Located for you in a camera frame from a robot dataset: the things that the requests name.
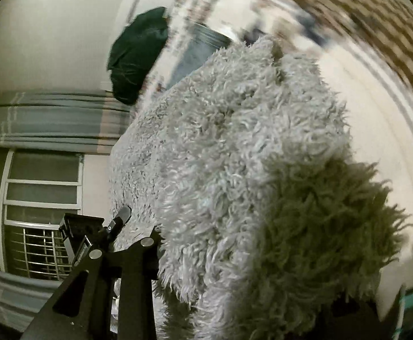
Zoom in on dark green pillow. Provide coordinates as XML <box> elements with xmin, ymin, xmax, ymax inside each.
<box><xmin>106</xmin><ymin>6</ymin><xmax>169</xmax><ymax>106</ymax></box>

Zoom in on grey striped curtain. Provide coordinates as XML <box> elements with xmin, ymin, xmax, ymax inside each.
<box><xmin>0</xmin><ymin>91</ymin><xmax>130</xmax><ymax>155</ymax></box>

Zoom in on cream floral checkered blanket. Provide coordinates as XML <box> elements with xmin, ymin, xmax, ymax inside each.
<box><xmin>139</xmin><ymin>0</ymin><xmax>413</xmax><ymax>315</ymax></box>

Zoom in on blue denim jeans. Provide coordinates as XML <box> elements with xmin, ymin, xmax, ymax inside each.
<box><xmin>166</xmin><ymin>23</ymin><xmax>231</xmax><ymax>89</ymax></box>

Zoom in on grey fluffy pants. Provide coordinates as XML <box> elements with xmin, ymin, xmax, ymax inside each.
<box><xmin>109</xmin><ymin>36</ymin><xmax>406</xmax><ymax>339</ymax></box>

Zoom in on white framed window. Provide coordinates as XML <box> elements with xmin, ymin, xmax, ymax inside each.
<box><xmin>0</xmin><ymin>148</ymin><xmax>83</xmax><ymax>281</ymax></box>

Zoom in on teal and white rack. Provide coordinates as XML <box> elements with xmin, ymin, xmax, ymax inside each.
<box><xmin>392</xmin><ymin>284</ymin><xmax>413</xmax><ymax>340</ymax></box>

